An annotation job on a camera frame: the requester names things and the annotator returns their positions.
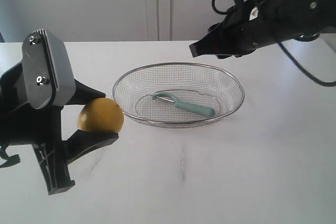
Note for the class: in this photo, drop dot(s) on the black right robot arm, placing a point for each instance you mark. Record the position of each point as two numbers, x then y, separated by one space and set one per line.
298 19

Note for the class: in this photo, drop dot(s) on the yellow lemon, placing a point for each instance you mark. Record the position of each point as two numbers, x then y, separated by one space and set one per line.
102 115

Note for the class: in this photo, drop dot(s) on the teal handled peeler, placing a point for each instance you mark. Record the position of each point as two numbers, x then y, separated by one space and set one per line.
205 111

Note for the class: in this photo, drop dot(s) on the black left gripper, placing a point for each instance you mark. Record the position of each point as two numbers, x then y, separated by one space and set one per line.
23 125

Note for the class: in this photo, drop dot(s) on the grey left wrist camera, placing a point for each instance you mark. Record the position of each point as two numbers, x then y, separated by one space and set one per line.
47 70

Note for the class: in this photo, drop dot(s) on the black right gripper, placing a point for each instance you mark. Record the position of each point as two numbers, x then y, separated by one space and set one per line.
243 30

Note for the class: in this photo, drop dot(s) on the oval wire mesh basket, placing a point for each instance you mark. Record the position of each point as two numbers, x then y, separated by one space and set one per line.
190 82

